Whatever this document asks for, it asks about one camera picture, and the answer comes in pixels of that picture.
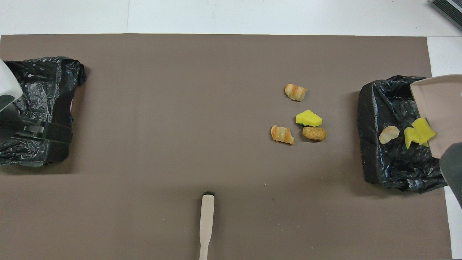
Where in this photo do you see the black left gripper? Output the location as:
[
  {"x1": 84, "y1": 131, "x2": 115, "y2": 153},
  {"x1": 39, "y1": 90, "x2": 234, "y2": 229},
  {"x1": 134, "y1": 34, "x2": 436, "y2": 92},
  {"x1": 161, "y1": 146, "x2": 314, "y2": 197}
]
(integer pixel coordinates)
[{"x1": 0, "y1": 104, "x2": 73, "y2": 145}]

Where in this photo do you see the beige scraper handle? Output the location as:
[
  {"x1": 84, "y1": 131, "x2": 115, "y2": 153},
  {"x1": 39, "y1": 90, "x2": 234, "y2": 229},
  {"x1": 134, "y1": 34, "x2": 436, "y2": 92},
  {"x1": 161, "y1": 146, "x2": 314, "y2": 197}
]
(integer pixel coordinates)
[{"x1": 199, "y1": 191, "x2": 215, "y2": 260}]

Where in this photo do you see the striped croissant piece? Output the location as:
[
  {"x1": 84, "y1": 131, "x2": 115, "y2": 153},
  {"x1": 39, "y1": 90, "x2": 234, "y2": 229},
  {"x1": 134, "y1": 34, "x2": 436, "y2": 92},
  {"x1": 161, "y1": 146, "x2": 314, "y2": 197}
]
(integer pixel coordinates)
[
  {"x1": 271, "y1": 125, "x2": 295, "y2": 145},
  {"x1": 379, "y1": 126, "x2": 400, "y2": 145},
  {"x1": 285, "y1": 84, "x2": 307, "y2": 101}
]

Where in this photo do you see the green and yellow sponge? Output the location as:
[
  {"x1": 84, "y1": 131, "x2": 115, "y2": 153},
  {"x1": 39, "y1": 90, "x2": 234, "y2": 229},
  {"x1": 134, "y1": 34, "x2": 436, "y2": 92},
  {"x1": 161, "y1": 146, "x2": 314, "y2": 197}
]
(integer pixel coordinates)
[{"x1": 404, "y1": 126, "x2": 421, "y2": 149}]

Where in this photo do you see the plain yellow sponge piece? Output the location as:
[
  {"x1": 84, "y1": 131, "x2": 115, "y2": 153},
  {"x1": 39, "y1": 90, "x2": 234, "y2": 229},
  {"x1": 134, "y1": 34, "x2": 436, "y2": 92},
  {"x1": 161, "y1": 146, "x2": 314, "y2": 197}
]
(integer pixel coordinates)
[{"x1": 411, "y1": 117, "x2": 436, "y2": 146}]

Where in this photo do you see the beige plastic dustpan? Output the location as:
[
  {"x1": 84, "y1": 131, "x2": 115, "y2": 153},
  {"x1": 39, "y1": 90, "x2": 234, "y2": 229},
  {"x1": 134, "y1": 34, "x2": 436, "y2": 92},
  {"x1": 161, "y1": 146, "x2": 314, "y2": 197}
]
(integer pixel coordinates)
[{"x1": 410, "y1": 75, "x2": 462, "y2": 159}]

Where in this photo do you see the black bag lined bin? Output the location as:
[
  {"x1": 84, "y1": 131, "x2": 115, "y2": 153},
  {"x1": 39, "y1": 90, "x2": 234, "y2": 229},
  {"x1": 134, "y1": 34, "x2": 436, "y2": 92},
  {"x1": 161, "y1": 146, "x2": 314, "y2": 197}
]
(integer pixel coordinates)
[
  {"x1": 357, "y1": 75, "x2": 462, "y2": 194},
  {"x1": 0, "y1": 56, "x2": 87, "y2": 167}
]

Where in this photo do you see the brown table mat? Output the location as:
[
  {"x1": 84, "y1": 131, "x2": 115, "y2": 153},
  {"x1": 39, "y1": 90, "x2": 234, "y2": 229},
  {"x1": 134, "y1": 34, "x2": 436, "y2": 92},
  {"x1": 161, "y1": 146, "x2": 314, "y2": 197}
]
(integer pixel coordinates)
[{"x1": 0, "y1": 34, "x2": 452, "y2": 260}]

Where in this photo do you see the yellow sponge chunk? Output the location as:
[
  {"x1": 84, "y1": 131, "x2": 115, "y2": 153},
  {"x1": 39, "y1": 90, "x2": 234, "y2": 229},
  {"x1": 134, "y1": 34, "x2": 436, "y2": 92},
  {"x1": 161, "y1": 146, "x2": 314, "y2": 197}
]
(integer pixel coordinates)
[{"x1": 296, "y1": 109, "x2": 323, "y2": 127}]

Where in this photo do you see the small brown bread roll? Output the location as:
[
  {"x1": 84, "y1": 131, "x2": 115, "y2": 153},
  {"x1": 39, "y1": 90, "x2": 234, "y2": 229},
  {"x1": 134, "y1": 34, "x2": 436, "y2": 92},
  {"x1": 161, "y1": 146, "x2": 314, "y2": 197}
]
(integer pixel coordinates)
[{"x1": 302, "y1": 126, "x2": 327, "y2": 141}]

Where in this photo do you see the dark grey ribbed object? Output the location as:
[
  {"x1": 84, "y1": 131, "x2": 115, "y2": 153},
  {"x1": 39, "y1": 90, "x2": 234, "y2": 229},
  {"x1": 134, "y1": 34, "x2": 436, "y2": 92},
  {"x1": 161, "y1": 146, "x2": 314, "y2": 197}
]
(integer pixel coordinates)
[{"x1": 430, "y1": 0, "x2": 462, "y2": 31}]

